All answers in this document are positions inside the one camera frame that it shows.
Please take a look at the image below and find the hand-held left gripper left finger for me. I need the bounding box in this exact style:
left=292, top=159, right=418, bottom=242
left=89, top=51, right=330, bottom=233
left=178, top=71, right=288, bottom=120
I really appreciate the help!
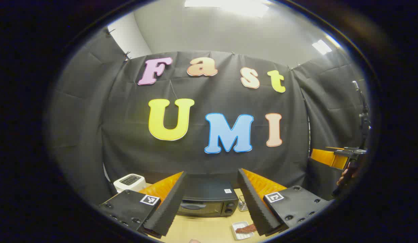
left=99, top=171, right=187, bottom=238

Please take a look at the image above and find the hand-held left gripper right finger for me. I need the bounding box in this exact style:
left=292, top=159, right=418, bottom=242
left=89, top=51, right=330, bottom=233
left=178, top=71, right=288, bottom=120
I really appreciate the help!
left=238, top=168, right=331, bottom=237

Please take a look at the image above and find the red meat piece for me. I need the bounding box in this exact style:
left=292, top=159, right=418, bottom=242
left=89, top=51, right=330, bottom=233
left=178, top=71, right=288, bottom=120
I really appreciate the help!
left=235, top=224, right=257, bottom=234

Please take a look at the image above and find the black electric oven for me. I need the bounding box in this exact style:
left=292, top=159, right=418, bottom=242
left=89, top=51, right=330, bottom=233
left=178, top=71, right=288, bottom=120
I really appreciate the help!
left=177, top=175, right=240, bottom=218

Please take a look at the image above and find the small white rectangular tray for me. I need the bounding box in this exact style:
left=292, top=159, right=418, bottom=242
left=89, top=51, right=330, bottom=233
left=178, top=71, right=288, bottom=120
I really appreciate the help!
left=231, top=221, right=259, bottom=241

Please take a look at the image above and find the white toaster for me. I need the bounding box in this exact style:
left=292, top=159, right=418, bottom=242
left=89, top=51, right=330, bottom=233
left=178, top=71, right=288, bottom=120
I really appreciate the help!
left=113, top=174, right=147, bottom=193

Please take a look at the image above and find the black backdrop cloth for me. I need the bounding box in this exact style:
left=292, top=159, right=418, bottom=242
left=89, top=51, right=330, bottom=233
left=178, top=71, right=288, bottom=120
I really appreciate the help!
left=47, top=27, right=371, bottom=205

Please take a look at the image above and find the ceiling light panel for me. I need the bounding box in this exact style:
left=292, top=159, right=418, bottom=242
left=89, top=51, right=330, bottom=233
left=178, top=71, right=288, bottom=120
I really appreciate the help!
left=312, top=39, right=333, bottom=55
left=185, top=0, right=273, bottom=18

